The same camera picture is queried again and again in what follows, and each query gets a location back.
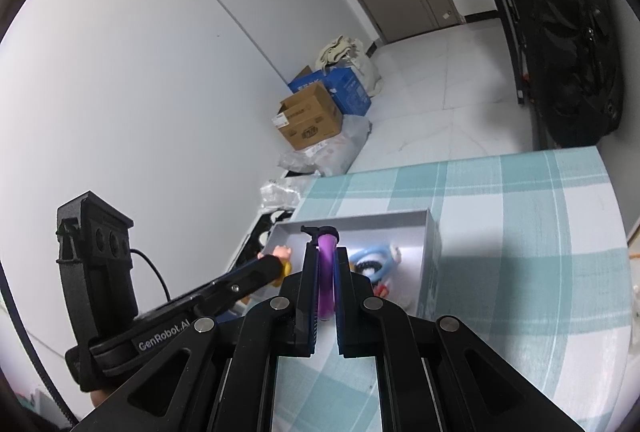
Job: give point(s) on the small red hair clip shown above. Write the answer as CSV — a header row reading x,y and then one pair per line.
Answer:
x,y
381,291

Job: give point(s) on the beige cloth bag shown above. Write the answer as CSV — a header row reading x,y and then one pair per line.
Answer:
x,y
340,49

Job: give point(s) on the white cardboard box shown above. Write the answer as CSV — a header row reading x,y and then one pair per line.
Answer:
x,y
430,272

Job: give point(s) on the person's left hand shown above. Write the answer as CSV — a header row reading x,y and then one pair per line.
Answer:
x,y
101,398

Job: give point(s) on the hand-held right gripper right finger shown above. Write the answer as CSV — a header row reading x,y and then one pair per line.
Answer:
x,y
345,292

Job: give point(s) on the clear plastic bag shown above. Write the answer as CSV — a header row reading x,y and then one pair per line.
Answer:
x,y
335,152

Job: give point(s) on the brown cardboard box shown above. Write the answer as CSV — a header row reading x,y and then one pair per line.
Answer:
x,y
310,122

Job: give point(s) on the pink pig hair clip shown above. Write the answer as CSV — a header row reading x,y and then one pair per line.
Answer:
x,y
282,253

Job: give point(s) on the crumpled clear plastic wrap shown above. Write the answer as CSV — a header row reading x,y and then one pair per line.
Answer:
x,y
280,194

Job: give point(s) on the white sack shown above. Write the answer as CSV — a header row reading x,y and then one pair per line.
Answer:
x,y
371,72

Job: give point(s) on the black packaging tray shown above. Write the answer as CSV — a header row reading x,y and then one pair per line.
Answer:
x,y
255,237

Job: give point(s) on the black backpack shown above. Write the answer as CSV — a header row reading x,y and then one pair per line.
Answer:
x,y
560,37

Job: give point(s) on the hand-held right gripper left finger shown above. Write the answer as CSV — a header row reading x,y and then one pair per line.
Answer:
x,y
306,292

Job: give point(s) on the purple toy bicycle frame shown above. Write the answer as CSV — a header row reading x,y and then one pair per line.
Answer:
x,y
326,272

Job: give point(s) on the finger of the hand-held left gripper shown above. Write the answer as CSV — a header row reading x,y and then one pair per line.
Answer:
x,y
245,284
247,265

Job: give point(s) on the blue cardboard box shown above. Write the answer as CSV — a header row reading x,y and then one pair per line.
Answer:
x,y
350,87

